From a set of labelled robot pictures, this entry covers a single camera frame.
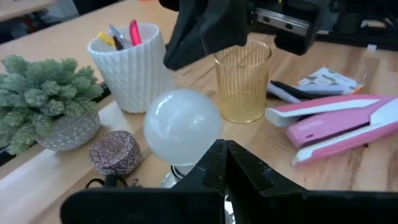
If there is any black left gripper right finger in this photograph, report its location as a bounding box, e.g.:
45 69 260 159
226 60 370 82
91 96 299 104
226 139 398 224

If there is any light wood desk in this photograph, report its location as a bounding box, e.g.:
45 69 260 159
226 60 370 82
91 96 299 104
0 0 175 82

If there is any pink highlighter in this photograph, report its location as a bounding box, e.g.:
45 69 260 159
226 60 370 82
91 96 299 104
129 19 142 47

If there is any artificial succulent in speckled pot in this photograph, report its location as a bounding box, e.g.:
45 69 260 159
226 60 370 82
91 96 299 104
0 55 104 156

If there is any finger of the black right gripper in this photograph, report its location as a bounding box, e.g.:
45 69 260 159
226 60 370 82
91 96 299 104
274 29 315 56
163 0 249 71

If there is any gold wire pen cup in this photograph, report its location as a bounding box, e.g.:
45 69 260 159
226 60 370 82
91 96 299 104
213 40 272 124

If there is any white textured pen cup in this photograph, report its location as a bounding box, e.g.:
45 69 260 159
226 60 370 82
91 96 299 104
86 23 175 114

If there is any black lamp cable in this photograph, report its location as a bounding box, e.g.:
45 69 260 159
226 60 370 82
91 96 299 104
84 174 141 189

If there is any printed paper card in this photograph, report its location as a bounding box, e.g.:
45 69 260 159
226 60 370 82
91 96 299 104
295 67 364 96

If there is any black pen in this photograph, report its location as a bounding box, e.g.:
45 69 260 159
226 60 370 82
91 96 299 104
269 80 343 100

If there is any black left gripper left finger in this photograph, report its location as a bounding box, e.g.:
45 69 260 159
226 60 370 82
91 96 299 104
60 139 228 224

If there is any yellow highlighter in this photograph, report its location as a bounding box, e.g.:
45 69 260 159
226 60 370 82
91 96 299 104
97 32 116 47

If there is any dark brown pen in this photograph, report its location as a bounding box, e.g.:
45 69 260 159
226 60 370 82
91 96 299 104
112 35 124 50

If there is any pink stapler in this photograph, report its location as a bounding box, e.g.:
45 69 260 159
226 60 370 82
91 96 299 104
264 94 398 169

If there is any white lightbulb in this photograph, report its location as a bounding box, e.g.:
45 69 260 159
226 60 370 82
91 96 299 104
142 88 223 178

